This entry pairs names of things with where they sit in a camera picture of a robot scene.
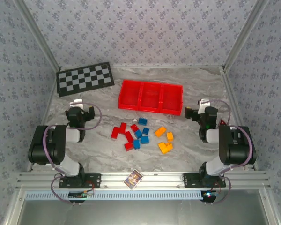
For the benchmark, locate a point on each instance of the blue lego brick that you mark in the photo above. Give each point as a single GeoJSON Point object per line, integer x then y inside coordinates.
{"type": "Point", "coordinates": [145, 131]}
{"type": "Point", "coordinates": [142, 121]}
{"type": "Point", "coordinates": [145, 140]}
{"type": "Point", "coordinates": [136, 144]}
{"type": "Point", "coordinates": [138, 134]}

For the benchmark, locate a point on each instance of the aluminium front rail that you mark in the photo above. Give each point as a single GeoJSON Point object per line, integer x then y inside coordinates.
{"type": "Point", "coordinates": [159, 180]}

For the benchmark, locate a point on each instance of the aluminium back rail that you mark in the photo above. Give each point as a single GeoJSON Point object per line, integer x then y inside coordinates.
{"type": "Point", "coordinates": [166, 66]}

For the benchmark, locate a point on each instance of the black grey checkerboard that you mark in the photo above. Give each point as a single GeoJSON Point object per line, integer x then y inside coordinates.
{"type": "Point", "coordinates": [84, 78]}

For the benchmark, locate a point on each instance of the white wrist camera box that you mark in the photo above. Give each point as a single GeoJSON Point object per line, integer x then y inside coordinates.
{"type": "Point", "coordinates": [76, 103]}
{"type": "Point", "coordinates": [203, 104]}

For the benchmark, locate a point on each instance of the colourful picture card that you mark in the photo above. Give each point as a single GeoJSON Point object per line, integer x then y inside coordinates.
{"type": "Point", "coordinates": [133, 179]}

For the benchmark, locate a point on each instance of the left circuit board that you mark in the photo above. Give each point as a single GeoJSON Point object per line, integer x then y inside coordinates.
{"type": "Point", "coordinates": [80, 194]}

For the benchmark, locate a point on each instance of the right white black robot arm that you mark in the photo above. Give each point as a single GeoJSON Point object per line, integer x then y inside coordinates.
{"type": "Point", "coordinates": [236, 145]}

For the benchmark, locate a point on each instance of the grey metal panel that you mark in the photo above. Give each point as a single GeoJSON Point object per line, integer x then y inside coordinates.
{"type": "Point", "coordinates": [142, 213]}

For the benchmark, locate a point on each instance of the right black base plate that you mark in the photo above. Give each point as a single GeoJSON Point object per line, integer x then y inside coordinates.
{"type": "Point", "coordinates": [192, 180]}

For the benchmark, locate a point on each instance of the circuit board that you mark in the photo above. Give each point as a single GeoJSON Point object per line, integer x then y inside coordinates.
{"type": "Point", "coordinates": [209, 194]}
{"type": "Point", "coordinates": [80, 194]}

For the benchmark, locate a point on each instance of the red three-compartment tray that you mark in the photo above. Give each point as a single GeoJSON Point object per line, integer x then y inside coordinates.
{"type": "Point", "coordinates": [150, 97]}

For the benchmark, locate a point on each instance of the orange lego brick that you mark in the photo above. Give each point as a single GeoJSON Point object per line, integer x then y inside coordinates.
{"type": "Point", "coordinates": [160, 132]}
{"type": "Point", "coordinates": [170, 137]}
{"type": "Point", "coordinates": [170, 147]}
{"type": "Point", "coordinates": [163, 147]}

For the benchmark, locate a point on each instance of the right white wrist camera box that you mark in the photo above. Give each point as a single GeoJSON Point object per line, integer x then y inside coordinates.
{"type": "Point", "coordinates": [203, 104]}

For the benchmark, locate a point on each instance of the right circuit board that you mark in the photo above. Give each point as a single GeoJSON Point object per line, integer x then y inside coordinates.
{"type": "Point", "coordinates": [209, 194]}

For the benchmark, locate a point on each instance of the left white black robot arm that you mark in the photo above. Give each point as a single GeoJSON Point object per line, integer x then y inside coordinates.
{"type": "Point", "coordinates": [49, 145]}

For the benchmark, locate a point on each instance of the aluminium side rail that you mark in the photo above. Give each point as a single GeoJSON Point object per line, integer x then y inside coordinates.
{"type": "Point", "coordinates": [231, 93]}
{"type": "Point", "coordinates": [50, 98]}

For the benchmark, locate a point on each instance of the small red lego brick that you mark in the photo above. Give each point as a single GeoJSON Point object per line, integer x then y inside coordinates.
{"type": "Point", "coordinates": [123, 126]}
{"type": "Point", "coordinates": [128, 146]}
{"type": "Point", "coordinates": [134, 128]}

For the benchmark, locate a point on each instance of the red black triangle sticker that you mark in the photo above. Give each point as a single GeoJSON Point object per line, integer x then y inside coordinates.
{"type": "Point", "coordinates": [222, 122]}

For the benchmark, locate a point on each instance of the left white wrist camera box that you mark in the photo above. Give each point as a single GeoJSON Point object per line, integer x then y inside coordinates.
{"type": "Point", "coordinates": [76, 103]}

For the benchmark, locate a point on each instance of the aluminium frame post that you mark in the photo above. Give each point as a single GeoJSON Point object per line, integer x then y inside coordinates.
{"type": "Point", "coordinates": [244, 35]}
{"type": "Point", "coordinates": [39, 35]}

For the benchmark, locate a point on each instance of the long red lego brick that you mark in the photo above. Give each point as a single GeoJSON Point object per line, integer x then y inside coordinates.
{"type": "Point", "coordinates": [128, 136]}
{"type": "Point", "coordinates": [115, 133]}

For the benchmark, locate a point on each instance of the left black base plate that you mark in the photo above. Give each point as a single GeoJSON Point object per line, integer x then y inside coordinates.
{"type": "Point", "coordinates": [93, 180]}

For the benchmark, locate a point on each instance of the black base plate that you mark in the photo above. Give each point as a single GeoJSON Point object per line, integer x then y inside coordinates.
{"type": "Point", "coordinates": [192, 180]}
{"type": "Point", "coordinates": [93, 180]}

